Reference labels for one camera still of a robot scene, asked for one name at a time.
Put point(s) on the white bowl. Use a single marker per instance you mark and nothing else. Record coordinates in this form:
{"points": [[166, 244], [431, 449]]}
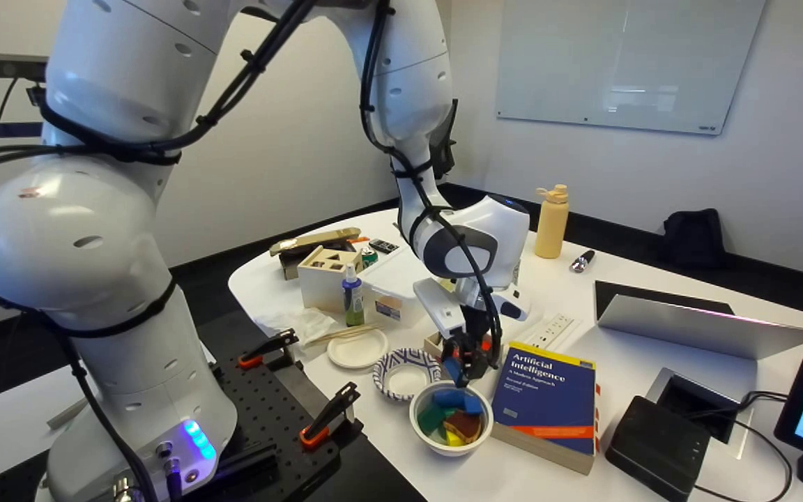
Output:
{"points": [[436, 439]]}

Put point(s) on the white and blue plate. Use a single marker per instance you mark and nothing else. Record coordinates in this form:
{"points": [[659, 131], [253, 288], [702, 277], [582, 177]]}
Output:
{"points": [[406, 371]]}

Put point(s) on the silver laptop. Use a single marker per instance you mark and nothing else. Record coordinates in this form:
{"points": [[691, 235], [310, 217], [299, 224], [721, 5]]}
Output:
{"points": [[640, 343]]}

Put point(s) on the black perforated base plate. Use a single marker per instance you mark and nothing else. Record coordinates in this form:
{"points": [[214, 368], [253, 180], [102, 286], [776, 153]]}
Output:
{"points": [[267, 458]]}

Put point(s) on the blue textbook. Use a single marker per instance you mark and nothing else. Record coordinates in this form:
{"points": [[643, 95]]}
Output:
{"points": [[544, 401]]}

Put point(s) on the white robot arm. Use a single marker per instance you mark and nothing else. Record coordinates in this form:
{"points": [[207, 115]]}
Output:
{"points": [[127, 86]]}

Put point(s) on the black power adapter box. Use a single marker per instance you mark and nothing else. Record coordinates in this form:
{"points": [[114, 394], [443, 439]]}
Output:
{"points": [[659, 449]]}

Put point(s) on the green block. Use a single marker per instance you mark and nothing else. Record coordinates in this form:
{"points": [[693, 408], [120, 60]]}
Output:
{"points": [[431, 419]]}

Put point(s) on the wall whiteboard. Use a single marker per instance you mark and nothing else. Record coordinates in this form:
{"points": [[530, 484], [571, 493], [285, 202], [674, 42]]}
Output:
{"points": [[643, 65]]}

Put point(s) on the black clamp orange handle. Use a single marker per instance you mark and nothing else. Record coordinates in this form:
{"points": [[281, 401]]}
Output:
{"points": [[337, 419], [275, 351]]}

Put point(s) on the black marker pen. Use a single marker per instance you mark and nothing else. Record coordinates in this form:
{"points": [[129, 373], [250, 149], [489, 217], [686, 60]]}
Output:
{"points": [[582, 263]]}

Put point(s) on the black clamp orange handle front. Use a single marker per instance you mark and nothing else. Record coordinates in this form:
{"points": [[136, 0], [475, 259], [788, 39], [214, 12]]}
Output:
{"points": [[337, 419]]}

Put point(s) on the tan bottle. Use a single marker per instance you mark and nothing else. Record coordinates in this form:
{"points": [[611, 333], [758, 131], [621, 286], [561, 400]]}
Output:
{"points": [[554, 221]]}

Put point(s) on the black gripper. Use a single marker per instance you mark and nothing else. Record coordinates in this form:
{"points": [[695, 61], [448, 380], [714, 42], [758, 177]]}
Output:
{"points": [[463, 333]]}

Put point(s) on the black clamp orange handle rear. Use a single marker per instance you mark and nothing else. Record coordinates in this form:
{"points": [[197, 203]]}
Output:
{"points": [[275, 351]]}

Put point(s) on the blue block long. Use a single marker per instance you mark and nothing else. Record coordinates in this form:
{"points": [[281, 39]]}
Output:
{"points": [[455, 397]]}

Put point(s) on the white board box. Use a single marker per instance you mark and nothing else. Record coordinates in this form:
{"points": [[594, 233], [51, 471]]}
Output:
{"points": [[390, 288]]}

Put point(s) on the brown block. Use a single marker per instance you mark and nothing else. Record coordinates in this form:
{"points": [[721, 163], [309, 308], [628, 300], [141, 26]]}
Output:
{"points": [[463, 425]]}

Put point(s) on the yellow block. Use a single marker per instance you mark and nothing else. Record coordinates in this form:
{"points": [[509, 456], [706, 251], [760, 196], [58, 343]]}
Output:
{"points": [[452, 439]]}

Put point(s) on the glue bottle blue cap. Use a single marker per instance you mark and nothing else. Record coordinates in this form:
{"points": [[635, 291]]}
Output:
{"points": [[352, 300]]}

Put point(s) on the black remote control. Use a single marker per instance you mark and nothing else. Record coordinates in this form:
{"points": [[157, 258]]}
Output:
{"points": [[384, 245]]}

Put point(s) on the plain white paper plate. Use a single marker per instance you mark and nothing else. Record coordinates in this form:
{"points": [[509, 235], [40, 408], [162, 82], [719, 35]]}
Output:
{"points": [[357, 350]]}

